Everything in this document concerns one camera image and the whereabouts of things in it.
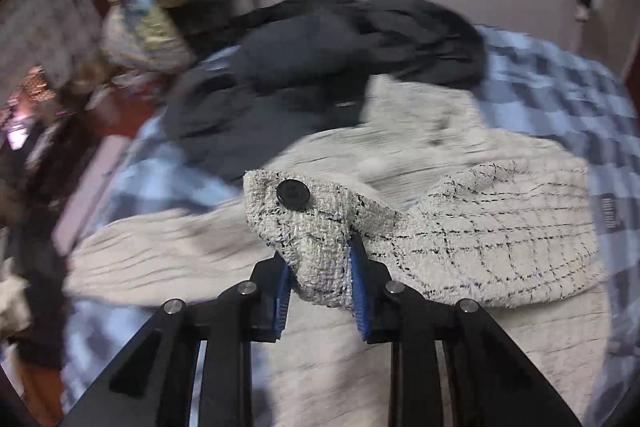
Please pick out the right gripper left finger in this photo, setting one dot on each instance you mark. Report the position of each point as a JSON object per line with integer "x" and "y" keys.
{"x": 192, "y": 364}

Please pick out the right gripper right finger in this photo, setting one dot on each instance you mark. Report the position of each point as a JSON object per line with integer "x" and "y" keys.
{"x": 456, "y": 350}

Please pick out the cream plaid tweed jacket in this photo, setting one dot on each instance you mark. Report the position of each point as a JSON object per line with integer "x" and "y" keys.
{"x": 453, "y": 208}

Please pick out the blue checkered bed quilt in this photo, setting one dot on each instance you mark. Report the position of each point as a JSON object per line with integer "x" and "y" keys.
{"x": 532, "y": 88}

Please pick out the black puffer jacket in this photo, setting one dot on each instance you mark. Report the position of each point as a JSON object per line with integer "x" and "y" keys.
{"x": 303, "y": 66}

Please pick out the pile of striped bedding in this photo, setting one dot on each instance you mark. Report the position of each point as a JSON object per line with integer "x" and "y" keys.
{"x": 166, "y": 36}

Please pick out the plaid curtain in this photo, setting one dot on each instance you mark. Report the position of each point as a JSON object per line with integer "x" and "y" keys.
{"x": 57, "y": 35}

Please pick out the white security camera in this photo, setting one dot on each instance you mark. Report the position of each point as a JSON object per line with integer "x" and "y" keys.
{"x": 584, "y": 11}

